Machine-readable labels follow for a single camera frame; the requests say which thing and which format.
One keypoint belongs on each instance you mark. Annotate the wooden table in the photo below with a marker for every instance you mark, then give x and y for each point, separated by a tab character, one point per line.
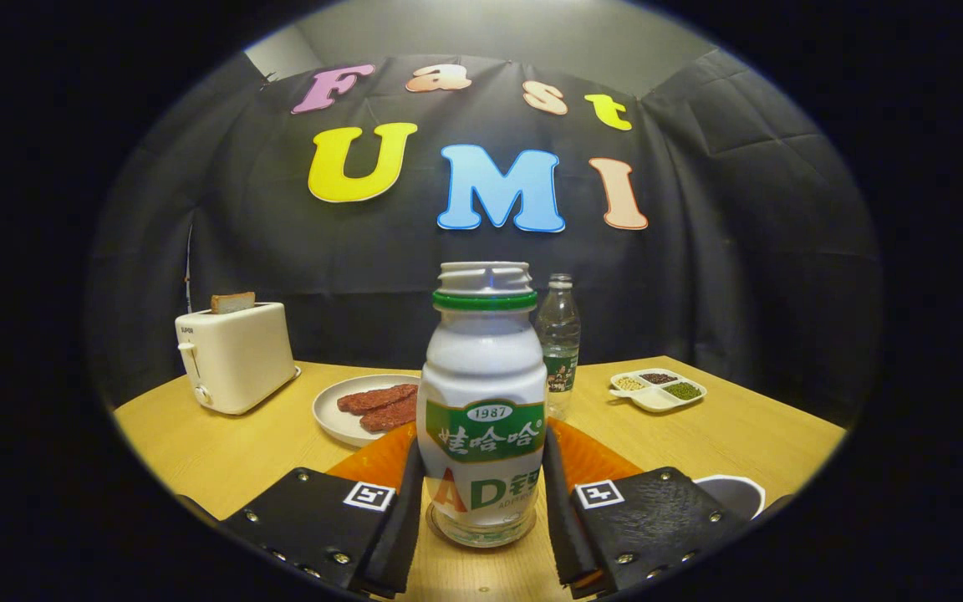
222	451

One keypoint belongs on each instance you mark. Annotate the toast bread slice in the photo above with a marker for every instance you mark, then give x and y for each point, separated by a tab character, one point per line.
233	303

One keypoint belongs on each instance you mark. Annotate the cream toaster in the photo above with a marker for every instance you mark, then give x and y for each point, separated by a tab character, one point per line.
239	359

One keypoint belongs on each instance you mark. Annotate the white round plate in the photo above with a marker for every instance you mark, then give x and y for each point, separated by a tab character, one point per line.
331	418

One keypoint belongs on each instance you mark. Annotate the white divided dish with beans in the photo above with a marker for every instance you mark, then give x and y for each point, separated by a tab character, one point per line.
653	400

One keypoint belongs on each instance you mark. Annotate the clear plastic water bottle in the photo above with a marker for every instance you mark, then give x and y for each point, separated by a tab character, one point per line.
561	334

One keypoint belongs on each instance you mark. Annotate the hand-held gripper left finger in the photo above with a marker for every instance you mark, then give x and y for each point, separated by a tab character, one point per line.
406	518

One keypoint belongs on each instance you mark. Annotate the black backdrop cloth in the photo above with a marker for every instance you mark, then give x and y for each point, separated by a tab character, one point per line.
699	251

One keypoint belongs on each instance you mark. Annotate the red sausage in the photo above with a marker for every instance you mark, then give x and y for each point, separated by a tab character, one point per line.
389	415
377	397

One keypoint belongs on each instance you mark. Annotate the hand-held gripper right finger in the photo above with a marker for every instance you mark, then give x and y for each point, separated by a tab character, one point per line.
561	518

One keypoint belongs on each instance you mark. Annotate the white juice bottle green label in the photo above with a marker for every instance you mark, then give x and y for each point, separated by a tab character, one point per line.
481	368

